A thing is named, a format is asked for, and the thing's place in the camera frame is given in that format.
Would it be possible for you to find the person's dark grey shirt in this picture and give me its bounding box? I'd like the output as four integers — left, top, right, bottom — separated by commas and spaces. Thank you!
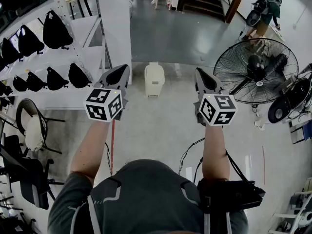
47, 159, 249, 234

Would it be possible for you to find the black drum fan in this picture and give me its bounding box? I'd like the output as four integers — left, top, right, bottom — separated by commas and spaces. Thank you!
267, 78, 312, 124

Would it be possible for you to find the person's left forearm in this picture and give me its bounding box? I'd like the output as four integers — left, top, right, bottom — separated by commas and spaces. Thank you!
70, 119, 111, 184

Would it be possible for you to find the black waist pack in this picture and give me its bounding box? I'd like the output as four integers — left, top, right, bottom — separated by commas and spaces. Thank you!
196, 178, 266, 214

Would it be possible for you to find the blue box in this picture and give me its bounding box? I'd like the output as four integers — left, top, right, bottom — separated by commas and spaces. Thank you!
290, 123, 312, 145

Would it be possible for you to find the white metal shelf rack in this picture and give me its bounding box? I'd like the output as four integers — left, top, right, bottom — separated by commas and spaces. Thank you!
0, 0, 113, 111

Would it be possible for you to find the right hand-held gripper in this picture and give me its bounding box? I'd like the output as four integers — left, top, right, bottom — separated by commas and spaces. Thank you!
194, 67, 238, 127

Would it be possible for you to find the white dressing table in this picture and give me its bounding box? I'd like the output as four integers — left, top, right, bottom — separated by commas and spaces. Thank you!
267, 23, 286, 42

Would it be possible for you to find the white metal frame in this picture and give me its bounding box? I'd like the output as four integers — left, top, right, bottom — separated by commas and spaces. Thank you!
269, 176, 312, 234

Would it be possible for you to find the white square pillar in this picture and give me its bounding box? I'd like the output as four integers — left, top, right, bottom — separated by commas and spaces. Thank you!
96, 0, 133, 85

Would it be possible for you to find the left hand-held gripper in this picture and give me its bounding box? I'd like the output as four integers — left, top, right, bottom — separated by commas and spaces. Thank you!
83, 64, 131, 123

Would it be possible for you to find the row of black bags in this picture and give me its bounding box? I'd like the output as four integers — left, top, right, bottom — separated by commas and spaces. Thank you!
0, 10, 93, 107

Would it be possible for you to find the cream plastic trash bin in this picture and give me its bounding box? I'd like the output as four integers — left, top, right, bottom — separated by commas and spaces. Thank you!
144, 62, 166, 98

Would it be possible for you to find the thin red pole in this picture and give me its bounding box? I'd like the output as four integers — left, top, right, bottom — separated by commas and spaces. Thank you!
110, 118, 116, 176

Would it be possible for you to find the large black floor fan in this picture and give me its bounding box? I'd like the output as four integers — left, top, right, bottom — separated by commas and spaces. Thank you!
213, 38, 300, 105

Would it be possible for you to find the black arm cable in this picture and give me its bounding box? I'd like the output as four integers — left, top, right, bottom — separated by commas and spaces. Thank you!
225, 150, 250, 182

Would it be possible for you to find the person's right forearm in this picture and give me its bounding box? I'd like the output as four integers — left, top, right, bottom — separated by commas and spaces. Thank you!
201, 124, 231, 181

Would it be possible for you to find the black office chair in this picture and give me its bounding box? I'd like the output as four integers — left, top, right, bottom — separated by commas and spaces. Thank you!
0, 135, 64, 211

